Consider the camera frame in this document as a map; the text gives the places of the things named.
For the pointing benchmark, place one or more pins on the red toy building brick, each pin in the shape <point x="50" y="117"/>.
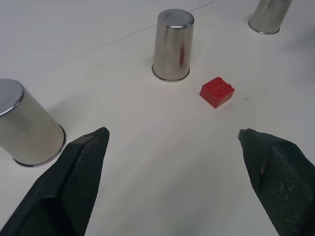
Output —
<point x="216" y="92"/>

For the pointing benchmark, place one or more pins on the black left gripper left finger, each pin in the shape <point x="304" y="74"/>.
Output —
<point x="73" y="182"/>

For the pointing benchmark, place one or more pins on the stainless steel cup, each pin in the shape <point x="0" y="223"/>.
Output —
<point x="172" y="49"/>
<point x="267" y="17"/>
<point x="27" y="127"/>

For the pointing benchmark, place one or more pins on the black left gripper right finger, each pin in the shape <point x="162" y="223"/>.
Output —
<point x="278" y="177"/>

